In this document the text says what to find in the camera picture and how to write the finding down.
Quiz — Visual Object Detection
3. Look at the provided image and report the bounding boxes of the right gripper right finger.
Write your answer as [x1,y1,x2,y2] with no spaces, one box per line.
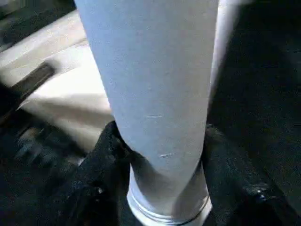
[203,124,294,226]

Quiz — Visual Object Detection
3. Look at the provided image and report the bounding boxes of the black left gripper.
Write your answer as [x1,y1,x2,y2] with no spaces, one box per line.
[0,63,80,165]

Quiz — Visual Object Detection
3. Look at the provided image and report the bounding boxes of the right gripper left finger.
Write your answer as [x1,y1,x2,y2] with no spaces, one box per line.
[54,121,137,226]

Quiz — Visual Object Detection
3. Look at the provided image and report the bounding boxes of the white plastic table top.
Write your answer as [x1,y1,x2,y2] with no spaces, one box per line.
[0,9,115,151]

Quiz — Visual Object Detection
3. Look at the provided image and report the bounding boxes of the white plastic table leg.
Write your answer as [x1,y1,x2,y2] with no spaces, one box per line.
[74,0,238,225]

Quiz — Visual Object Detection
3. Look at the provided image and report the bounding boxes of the black quilted mat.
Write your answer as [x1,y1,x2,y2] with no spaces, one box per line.
[0,0,301,226]

